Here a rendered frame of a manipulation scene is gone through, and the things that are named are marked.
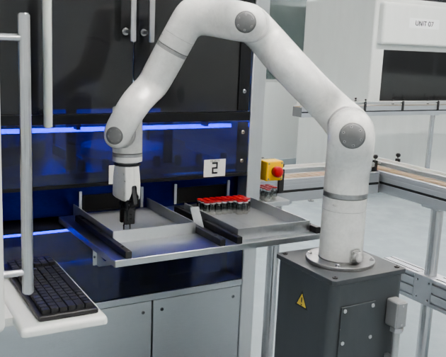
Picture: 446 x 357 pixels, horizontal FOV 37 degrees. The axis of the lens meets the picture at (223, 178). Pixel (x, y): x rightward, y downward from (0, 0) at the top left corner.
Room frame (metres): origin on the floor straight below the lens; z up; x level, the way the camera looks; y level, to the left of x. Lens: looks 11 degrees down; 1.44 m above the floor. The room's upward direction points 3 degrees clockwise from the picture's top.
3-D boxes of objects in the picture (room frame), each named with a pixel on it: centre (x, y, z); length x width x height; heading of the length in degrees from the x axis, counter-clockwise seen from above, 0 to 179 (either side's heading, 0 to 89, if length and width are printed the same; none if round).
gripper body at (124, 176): (1.87, 0.27, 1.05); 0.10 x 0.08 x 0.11; 31
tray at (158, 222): (2.00, 0.27, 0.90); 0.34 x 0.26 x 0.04; 31
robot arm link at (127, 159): (1.87, 0.27, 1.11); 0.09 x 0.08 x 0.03; 31
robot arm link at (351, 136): (1.76, -0.33, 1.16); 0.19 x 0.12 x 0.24; 172
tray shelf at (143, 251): (2.03, 0.09, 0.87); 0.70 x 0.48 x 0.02; 121
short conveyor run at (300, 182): (2.68, -0.34, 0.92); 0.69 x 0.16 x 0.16; 121
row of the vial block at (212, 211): (2.18, -0.02, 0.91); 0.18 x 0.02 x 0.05; 121
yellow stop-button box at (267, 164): (2.41, -0.17, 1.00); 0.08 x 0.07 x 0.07; 31
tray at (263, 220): (2.08, -0.07, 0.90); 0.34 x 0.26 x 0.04; 31
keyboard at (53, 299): (1.62, 0.44, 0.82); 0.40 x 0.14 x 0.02; 30
